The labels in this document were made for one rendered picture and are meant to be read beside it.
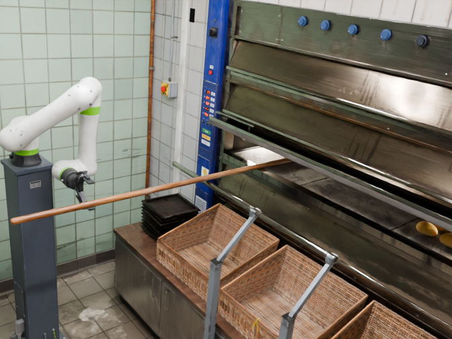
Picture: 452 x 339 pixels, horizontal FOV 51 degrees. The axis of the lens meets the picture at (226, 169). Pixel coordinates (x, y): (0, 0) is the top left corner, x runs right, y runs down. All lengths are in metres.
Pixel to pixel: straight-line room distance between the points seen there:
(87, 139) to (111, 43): 1.07
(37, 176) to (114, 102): 1.08
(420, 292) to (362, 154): 0.66
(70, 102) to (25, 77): 0.98
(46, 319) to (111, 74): 1.66
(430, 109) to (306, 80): 0.66
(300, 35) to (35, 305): 2.12
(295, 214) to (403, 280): 0.69
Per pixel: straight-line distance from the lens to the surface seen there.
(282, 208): 2.74
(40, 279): 3.01
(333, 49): 2.40
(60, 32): 3.32
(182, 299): 2.78
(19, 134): 2.47
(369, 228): 2.38
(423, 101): 2.14
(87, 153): 2.60
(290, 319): 2.03
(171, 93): 3.37
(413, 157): 2.20
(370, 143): 2.30
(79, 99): 2.33
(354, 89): 2.31
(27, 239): 2.84
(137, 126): 3.71
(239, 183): 2.98
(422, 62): 2.15
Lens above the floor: 2.19
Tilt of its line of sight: 21 degrees down
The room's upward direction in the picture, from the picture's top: 6 degrees clockwise
